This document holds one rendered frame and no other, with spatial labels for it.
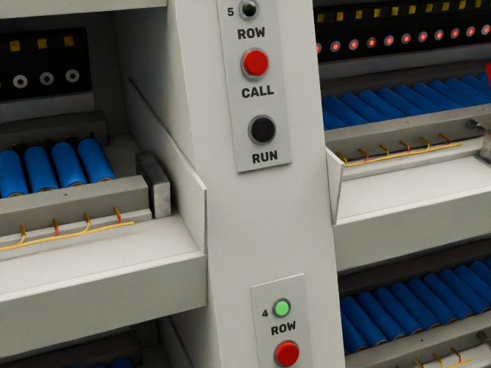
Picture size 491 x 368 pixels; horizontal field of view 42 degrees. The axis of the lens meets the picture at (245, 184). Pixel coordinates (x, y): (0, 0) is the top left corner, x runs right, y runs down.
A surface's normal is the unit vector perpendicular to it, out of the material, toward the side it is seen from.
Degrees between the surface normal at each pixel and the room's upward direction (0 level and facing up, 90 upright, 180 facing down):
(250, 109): 90
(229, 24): 90
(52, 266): 22
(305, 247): 90
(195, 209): 90
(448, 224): 112
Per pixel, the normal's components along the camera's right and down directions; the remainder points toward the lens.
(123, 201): 0.39, 0.49
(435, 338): 0.04, -0.86
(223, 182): 0.38, 0.13
